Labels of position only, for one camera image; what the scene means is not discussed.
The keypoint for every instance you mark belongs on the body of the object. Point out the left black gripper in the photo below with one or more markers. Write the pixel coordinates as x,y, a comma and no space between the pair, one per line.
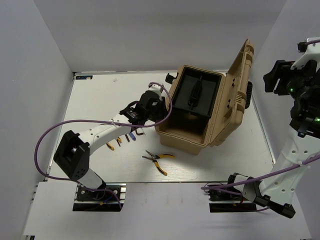
162,110

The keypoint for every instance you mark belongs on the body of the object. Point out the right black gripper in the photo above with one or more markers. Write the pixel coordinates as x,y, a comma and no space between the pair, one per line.
282,69

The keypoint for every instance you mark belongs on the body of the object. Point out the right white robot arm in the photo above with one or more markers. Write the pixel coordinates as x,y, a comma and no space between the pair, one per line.
302,146

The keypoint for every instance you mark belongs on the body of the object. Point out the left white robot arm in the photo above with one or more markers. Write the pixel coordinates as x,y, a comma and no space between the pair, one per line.
74,150

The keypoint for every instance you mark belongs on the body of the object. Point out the brown L-shaped hex key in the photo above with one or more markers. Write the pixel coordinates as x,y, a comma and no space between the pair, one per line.
139,132

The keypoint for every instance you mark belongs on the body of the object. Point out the yellow black pliers left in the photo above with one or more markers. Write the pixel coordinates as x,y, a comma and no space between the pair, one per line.
112,148

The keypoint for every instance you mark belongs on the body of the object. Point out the black toolbox inner tray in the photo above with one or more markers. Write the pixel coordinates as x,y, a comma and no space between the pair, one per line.
196,92

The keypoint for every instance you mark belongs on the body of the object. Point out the yellow black needle-nose pliers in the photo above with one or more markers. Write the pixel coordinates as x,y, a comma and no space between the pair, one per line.
155,157

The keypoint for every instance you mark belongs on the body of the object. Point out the blue label sticker left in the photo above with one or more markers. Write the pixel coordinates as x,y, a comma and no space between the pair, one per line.
83,77

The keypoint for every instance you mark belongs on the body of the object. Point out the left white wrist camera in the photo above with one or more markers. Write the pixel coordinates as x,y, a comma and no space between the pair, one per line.
156,88

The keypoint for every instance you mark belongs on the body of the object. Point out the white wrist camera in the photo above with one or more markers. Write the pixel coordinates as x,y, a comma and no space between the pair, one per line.
156,88
311,52

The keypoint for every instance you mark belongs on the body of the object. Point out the blue red handled screwdriver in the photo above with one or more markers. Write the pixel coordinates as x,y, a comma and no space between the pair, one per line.
132,136

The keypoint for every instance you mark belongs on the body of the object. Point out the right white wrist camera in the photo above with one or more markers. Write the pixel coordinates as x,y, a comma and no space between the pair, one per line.
311,52

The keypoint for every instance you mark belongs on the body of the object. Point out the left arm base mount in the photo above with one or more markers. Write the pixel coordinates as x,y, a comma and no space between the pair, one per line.
89,201

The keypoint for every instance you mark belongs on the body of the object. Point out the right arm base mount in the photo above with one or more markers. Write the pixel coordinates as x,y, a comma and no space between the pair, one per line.
229,201

